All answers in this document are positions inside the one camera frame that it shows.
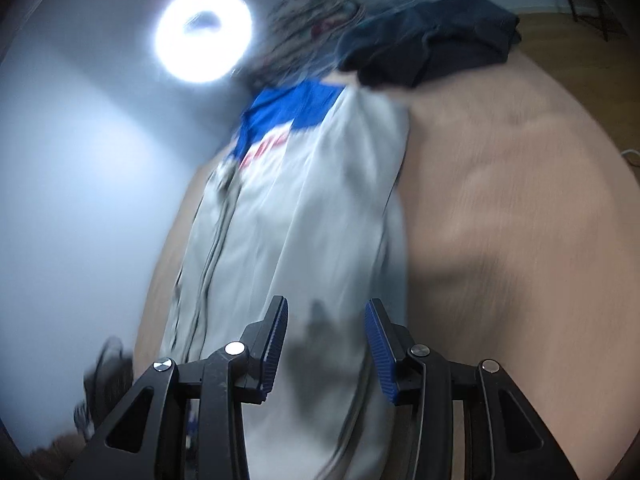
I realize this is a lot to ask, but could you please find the white ring light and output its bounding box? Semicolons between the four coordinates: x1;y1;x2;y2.
154;0;253;84

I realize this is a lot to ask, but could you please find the tan bed blanket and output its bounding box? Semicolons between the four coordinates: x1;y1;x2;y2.
131;49;640;480

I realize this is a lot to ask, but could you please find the dark navy clothes pile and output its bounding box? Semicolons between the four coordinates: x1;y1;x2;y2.
336;0;522;88

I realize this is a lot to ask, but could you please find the grey and blue work jacket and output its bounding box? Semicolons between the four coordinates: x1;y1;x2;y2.
160;81;409;479

